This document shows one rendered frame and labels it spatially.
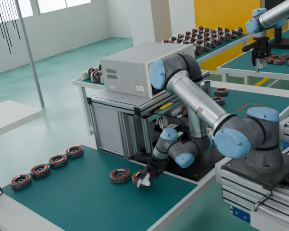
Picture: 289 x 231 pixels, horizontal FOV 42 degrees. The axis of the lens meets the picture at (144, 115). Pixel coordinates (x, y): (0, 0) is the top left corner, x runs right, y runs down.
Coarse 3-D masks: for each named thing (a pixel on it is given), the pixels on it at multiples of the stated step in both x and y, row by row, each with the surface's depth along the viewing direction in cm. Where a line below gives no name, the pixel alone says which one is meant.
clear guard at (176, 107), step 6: (168, 102) 214; (174, 102) 213; (180, 102) 211; (156, 108) 208; (168, 108) 206; (174, 108) 204; (180, 108) 203; (186, 108) 202; (162, 114) 199; (168, 114) 198; (174, 114) 197; (180, 114) 196; (186, 114) 195; (180, 120) 192; (186, 120) 193; (186, 126) 191
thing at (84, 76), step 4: (208, 32) 497; (216, 32) 512; (208, 36) 473; (168, 40) 485; (188, 40) 467; (192, 40) 473; (200, 44) 438; (96, 68) 402; (84, 72) 391; (100, 72) 388; (84, 76) 392; (100, 76) 370; (92, 80) 381
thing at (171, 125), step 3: (171, 123) 222; (159, 126) 225; (168, 126) 218; (171, 126) 217; (174, 126) 217; (177, 126) 217; (156, 129) 223; (159, 129) 221; (177, 129) 217; (180, 132) 218; (180, 135) 217
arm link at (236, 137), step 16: (160, 64) 149; (176, 64) 151; (160, 80) 149; (176, 80) 148; (192, 96) 143; (208, 96) 143; (208, 112) 138; (224, 112) 137; (224, 128) 131; (240, 128) 130; (256, 128) 132; (224, 144) 132; (240, 144) 128; (256, 144) 132
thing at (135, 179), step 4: (136, 172) 194; (140, 172) 194; (148, 172) 193; (132, 176) 192; (136, 176) 191; (152, 176) 189; (132, 180) 191; (136, 180) 187; (152, 180) 189; (136, 184) 188; (140, 184) 187
